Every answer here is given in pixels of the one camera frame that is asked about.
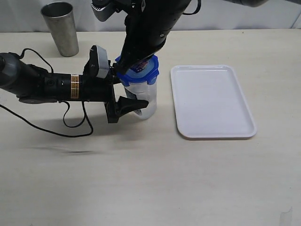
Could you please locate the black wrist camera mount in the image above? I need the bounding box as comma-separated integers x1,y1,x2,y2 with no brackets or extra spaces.
83,45,101,78

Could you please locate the clear tall plastic container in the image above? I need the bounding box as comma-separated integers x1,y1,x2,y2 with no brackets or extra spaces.
124,82,157,120

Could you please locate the black cable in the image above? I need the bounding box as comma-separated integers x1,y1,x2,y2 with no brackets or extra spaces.
0,48,94,137

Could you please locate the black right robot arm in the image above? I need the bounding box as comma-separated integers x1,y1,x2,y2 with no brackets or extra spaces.
114,0,201,74

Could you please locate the white rectangular plastic tray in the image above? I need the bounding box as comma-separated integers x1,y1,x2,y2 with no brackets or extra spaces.
170,65,257,140

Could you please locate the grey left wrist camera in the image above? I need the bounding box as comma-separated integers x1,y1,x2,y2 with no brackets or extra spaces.
96,45,110,79

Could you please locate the stainless steel tumbler cup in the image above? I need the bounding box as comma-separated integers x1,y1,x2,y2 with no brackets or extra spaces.
40,1,79,57

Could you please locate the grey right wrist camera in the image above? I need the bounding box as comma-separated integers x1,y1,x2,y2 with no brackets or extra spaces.
91,0,115,22

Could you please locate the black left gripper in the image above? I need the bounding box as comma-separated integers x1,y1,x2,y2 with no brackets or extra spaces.
79,65,149,123

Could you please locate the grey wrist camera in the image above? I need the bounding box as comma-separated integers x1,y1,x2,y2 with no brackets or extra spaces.
96,45,110,79
91,0,115,22

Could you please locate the blue snap-lock lid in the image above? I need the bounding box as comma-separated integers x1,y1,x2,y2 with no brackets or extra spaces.
118,55,159,87

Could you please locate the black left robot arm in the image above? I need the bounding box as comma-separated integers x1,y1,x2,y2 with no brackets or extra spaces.
0,53,149,123

